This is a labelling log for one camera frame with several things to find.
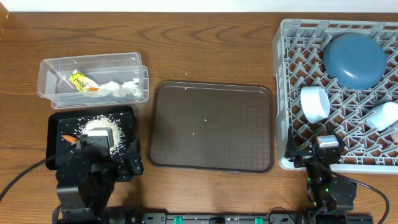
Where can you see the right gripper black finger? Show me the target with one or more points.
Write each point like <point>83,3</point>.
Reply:
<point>291,148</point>
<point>330,131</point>

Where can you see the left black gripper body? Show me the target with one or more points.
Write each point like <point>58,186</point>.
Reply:
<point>117,169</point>

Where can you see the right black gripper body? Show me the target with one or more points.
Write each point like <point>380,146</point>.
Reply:
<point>304,155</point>

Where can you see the orange carrot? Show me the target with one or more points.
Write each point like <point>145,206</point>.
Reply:
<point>69,138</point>

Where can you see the small blue white cup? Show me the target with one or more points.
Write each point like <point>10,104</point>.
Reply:
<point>382,116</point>

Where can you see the light blue rice bowl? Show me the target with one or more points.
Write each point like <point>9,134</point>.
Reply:
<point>315,103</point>

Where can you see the white tissue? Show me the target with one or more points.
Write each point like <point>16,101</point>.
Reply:
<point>132,88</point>
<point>112,87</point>

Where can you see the yellow green snack wrapper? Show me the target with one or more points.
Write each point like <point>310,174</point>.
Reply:
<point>82,82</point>

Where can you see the dark blue plate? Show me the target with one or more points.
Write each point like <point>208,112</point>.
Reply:
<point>355,60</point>

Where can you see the pink white paper cup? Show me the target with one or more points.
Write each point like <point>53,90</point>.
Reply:
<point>394,134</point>

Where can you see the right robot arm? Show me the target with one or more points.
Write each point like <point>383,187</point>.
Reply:
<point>332,196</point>

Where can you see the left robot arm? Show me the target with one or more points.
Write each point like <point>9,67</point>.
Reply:
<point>87,180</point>

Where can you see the grey dishwasher rack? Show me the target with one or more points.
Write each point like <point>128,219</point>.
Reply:
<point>298,48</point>

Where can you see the spilled white rice pile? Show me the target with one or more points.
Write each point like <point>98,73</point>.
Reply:
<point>102,121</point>

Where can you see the black plastic bin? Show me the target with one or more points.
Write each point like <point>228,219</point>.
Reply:
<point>67,123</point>

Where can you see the clear plastic bin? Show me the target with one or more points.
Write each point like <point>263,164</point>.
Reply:
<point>93,80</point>

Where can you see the dark brown serving tray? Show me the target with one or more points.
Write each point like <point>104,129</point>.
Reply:
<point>213,127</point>

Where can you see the black rail at table edge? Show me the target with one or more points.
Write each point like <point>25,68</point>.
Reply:
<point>275,216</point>

